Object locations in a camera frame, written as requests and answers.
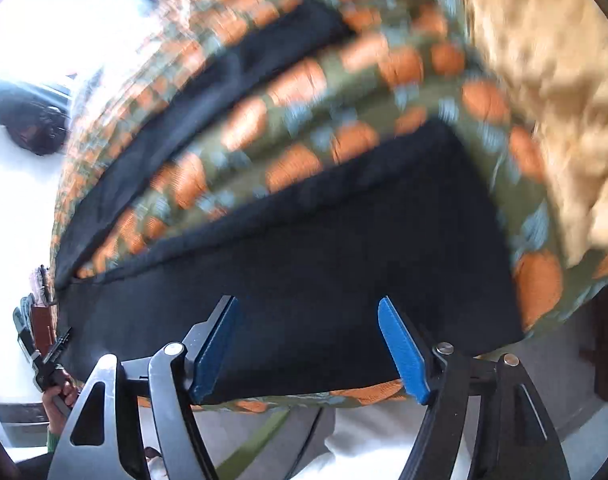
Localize black pants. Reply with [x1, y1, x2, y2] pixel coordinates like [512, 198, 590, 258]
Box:
[55, 0, 522, 404]

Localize person's left hand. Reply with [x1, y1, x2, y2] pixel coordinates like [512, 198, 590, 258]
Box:
[42, 368, 79, 437]

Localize brown wooden nightstand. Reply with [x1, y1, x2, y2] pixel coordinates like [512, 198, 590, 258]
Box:
[30, 306, 56, 356]

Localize clothes pile on nightstand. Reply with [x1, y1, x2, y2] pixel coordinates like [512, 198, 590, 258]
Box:
[32, 264, 53, 307]

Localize green object on floor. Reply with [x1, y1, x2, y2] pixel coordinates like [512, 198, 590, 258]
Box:
[216, 411, 291, 480]

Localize olive orange floral quilt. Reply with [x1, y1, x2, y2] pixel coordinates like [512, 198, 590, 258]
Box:
[51, 0, 608, 413]

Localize mustard yellow dotted blanket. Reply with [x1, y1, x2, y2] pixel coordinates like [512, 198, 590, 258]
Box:
[464, 0, 608, 266]

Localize dark bags hanging on wall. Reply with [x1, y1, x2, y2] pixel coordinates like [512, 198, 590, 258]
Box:
[0, 89, 68, 156]

